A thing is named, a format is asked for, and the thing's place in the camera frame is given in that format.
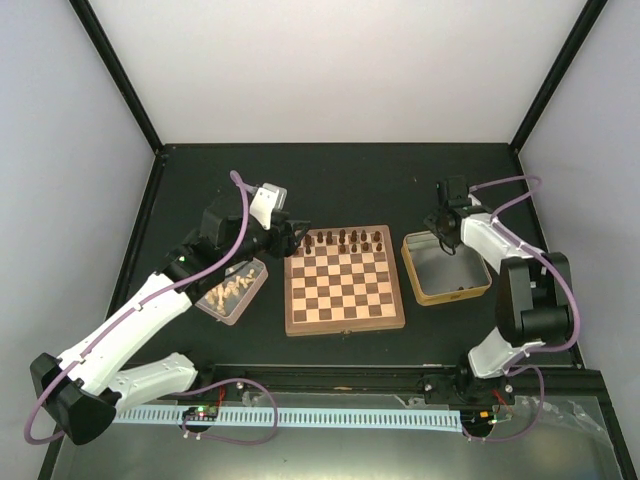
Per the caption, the circuit board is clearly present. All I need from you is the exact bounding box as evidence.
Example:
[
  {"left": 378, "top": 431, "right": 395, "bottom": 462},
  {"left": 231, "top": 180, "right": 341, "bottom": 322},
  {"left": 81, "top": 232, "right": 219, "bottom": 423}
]
[
  {"left": 183, "top": 406, "right": 218, "bottom": 422},
  {"left": 461, "top": 410, "right": 513, "bottom": 427}
]

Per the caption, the wooden chess board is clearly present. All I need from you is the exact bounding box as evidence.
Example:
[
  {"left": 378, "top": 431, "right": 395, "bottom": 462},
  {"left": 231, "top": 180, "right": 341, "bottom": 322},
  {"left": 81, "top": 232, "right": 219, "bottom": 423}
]
[{"left": 284, "top": 225, "right": 405, "bottom": 337}]

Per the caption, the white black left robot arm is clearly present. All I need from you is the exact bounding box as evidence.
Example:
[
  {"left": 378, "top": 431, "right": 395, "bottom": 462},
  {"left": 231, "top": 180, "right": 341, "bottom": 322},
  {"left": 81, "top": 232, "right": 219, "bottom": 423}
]
[{"left": 30, "top": 190, "right": 310, "bottom": 445}]

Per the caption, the black mounting rail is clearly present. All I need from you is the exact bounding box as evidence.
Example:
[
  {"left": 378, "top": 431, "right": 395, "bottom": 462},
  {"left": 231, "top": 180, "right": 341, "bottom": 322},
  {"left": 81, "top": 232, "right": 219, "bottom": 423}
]
[{"left": 190, "top": 364, "right": 608, "bottom": 405}]

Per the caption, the light blue cable duct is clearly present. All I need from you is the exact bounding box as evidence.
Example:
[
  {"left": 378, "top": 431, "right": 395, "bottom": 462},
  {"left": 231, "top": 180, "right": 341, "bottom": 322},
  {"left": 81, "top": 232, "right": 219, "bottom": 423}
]
[{"left": 114, "top": 405, "right": 462, "bottom": 433}]

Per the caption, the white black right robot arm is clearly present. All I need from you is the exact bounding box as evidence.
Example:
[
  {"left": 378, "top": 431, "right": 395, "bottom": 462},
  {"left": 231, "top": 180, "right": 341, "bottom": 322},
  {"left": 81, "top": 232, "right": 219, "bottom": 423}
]
[{"left": 425, "top": 176, "right": 581, "bottom": 404}]

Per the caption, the right circuit board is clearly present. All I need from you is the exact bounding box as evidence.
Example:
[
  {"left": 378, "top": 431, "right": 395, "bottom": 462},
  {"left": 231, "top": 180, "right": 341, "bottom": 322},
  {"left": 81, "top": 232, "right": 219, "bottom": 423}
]
[{"left": 461, "top": 410, "right": 513, "bottom": 427}]

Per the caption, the black frame post left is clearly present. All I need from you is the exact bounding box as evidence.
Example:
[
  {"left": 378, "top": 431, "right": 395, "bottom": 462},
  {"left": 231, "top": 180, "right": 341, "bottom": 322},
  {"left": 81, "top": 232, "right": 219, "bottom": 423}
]
[{"left": 69, "top": 0, "right": 163, "bottom": 154}]

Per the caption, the black frame post right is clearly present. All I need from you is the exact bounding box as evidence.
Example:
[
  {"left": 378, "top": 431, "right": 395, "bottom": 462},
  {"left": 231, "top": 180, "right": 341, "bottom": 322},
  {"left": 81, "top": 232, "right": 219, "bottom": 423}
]
[{"left": 510, "top": 0, "right": 608, "bottom": 154}]

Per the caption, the pink metal tin tray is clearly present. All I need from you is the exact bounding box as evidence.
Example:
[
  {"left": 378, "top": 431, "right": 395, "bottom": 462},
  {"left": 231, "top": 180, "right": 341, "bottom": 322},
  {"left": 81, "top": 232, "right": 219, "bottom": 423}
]
[{"left": 196, "top": 258, "right": 268, "bottom": 326}]

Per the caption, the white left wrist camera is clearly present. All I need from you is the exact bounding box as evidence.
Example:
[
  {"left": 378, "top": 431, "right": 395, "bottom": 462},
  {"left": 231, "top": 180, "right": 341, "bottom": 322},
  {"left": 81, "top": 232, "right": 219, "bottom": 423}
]
[{"left": 249, "top": 183, "right": 288, "bottom": 231}]

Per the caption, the black frame post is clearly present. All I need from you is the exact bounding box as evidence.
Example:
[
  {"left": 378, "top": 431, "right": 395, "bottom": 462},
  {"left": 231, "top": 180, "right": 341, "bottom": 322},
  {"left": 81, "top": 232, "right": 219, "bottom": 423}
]
[
  {"left": 69, "top": 0, "right": 163, "bottom": 154},
  {"left": 510, "top": 0, "right": 608, "bottom": 154}
]

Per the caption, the light wooden chess pieces pile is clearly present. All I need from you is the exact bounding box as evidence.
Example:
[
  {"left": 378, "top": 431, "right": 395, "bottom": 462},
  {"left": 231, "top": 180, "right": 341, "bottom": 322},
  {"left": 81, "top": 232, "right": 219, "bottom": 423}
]
[{"left": 204, "top": 264, "right": 256, "bottom": 318}]

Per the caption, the gold metal tin tray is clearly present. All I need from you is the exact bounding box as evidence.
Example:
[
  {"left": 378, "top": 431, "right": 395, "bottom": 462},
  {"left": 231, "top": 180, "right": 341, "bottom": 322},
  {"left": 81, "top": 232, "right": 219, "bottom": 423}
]
[{"left": 401, "top": 231, "right": 492, "bottom": 306}]

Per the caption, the left circuit board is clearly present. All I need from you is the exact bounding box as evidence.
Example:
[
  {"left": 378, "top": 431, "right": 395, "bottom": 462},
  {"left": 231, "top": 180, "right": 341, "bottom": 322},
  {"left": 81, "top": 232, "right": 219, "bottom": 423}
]
[{"left": 183, "top": 406, "right": 218, "bottom": 422}]

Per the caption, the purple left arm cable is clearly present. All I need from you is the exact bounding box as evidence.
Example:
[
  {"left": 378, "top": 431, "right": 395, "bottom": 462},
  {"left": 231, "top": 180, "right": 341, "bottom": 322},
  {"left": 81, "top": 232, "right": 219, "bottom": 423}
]
[{"left": 24, "top": 170, "right": 251, "bottom": 446}]

